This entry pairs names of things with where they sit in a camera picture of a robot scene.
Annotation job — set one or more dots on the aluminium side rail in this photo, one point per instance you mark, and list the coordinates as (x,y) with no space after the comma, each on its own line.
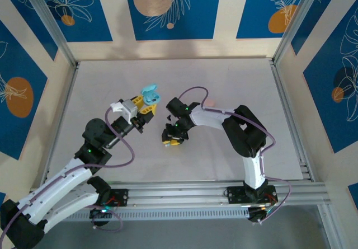
(64,103)
(283,92)

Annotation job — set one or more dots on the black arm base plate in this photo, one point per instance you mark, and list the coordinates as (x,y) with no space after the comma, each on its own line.
(233,196)
(121,197)

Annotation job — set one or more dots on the wide aluminium base rail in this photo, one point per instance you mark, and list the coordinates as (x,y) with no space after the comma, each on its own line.
(181,193)

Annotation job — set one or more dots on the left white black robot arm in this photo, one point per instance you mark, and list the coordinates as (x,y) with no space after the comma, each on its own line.
(61,179)

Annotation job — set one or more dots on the blue floral wall poster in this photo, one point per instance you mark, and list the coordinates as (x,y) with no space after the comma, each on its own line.
(321,14)
(14,64)
(251,14)
(28,11)
(84,22)
(344,114)

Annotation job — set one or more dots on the blue poster with beige circle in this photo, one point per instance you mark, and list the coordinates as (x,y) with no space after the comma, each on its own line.
(195,22)

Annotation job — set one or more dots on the black base electronics box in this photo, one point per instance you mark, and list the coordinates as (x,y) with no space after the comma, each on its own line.
(257,214)
(100,217)

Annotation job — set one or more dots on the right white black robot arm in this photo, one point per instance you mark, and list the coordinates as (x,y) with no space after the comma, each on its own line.
(243,131)

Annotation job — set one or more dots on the aluminium frame post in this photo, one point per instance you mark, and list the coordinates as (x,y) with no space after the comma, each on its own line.
(295,22)
(50,22)

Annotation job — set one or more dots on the light blue earbud charging case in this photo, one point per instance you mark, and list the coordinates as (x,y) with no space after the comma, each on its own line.
(148,89)

